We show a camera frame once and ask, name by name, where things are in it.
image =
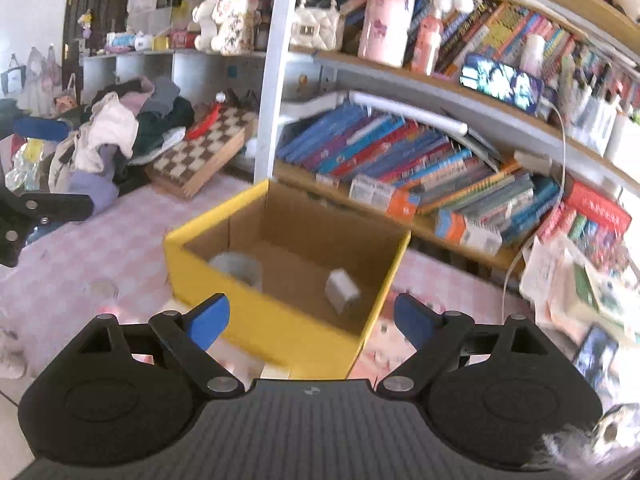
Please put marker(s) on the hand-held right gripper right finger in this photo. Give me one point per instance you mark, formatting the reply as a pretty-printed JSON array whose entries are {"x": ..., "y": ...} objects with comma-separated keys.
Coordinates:
[{"x": 411, "y": 320}]

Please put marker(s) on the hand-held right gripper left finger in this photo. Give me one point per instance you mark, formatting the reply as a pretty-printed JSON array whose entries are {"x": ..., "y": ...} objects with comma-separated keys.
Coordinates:
[{"x": 214, "y": 319}]

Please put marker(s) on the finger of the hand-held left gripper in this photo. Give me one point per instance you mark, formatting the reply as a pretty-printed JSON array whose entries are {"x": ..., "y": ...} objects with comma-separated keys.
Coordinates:
[{"x": 55, "y": 206}]

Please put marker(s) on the yellow cardboard box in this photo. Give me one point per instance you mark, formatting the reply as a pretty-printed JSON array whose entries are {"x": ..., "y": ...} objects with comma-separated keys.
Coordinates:
[{"x": 280, "y": 327}]

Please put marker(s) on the silver foil bag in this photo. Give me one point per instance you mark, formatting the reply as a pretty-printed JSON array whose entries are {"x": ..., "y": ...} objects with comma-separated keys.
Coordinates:
[{"x": 25, "y": 162}]

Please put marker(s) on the grey tape roll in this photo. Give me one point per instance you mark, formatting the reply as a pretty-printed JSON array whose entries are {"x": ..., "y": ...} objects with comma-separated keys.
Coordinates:
[{"x": 237, "y": 270}]

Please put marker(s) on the small white grey box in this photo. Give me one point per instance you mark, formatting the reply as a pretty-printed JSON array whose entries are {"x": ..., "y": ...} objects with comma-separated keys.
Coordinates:
[{"x": 342, "y": 292}]

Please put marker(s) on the blue cloth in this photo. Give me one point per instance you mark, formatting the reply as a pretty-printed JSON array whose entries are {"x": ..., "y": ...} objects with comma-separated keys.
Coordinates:
[{"x": 40, "y": 129}]

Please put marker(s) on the pile of clothes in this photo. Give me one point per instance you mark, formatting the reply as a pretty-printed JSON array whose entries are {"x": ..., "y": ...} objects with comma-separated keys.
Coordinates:
[{"x": 112, "y": 130}]

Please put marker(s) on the orange white small carton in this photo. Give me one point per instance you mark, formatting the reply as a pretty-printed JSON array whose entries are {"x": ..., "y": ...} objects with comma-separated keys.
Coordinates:
[
  {"x": 382, "y": 195},
  {"x": 467, "y": 232}
]

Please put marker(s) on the hanging white plastic bags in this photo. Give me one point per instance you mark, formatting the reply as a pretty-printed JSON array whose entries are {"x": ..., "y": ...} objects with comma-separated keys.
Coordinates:
[{"x": 42, "y": 75}]

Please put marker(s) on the wooden chessboard case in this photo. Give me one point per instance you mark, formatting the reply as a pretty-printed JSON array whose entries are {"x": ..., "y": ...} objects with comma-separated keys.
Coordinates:
[{"x": 200, "y": 157}]

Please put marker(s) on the stack of papers and booklets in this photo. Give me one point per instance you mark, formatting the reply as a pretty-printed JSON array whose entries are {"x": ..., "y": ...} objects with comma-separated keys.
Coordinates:
[{"x": 565, "y": 280}]

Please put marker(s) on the red plastic toy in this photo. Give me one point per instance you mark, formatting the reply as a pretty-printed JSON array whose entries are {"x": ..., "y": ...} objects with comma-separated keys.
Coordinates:
[{"x": 205, "y": 122}]

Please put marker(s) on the row of blue red books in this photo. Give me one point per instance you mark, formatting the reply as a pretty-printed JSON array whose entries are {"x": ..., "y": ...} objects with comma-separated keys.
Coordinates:
[{"x": 400, "y": 145}]

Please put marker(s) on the dark glossy booklet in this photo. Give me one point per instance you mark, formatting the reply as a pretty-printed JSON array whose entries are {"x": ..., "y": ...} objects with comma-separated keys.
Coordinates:
[{"x": 595, "y": 355}]

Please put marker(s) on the grey cubby cabinet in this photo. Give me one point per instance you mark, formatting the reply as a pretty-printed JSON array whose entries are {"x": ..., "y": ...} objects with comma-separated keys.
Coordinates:
[{"x": 200, "y": 72}]

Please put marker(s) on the white light bar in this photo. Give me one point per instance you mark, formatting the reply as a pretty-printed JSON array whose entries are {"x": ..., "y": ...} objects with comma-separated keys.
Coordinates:
[{"x": 410, "y": 112}]

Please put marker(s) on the red book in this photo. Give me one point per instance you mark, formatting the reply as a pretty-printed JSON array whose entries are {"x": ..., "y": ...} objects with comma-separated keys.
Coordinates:
[{"x": 595, "y": 212}]

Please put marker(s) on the grey furry toy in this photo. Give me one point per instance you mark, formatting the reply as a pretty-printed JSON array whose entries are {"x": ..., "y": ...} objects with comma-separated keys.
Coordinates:
[{"x": 607, "y": 432}]

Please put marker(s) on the white wooden bookshelf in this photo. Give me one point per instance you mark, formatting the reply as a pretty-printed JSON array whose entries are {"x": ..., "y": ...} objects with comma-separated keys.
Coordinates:
[{"x": 272, "y": 85}]

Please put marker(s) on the smartphone with lit screen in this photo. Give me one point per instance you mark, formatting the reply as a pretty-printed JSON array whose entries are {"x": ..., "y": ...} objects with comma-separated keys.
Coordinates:
[{"x": 500, "y": 82}]

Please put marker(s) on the white floral stuffed toy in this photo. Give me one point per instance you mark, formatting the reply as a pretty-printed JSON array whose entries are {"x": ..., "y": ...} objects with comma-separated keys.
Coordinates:
[{"x": 227, "y": 17}]

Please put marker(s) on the white pen holder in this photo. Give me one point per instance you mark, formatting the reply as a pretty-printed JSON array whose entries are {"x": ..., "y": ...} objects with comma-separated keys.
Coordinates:
[{"x": 595, "y": 122}]

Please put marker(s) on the pink water bottle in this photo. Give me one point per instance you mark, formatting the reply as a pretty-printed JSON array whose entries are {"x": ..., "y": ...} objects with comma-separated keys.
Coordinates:
[{"x": 427, "y": 45}]

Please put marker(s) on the white plastic bottle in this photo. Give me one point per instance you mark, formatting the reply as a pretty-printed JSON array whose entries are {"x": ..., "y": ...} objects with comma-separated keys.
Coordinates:
[{"x": 532, "y": 55}]

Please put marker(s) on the pink printed tumbler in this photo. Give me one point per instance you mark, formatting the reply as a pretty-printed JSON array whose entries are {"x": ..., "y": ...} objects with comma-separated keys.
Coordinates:
[{"x": 385, "y": 22}]

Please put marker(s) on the row of colourful thin books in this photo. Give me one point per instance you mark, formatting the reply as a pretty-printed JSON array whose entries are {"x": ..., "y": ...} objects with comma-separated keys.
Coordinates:
[{"x": 500, "y": 30}]

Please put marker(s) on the white quilted pearl handbag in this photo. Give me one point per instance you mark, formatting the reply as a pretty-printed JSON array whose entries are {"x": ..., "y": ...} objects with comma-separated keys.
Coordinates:
[{"x": 315, "y": 22}]

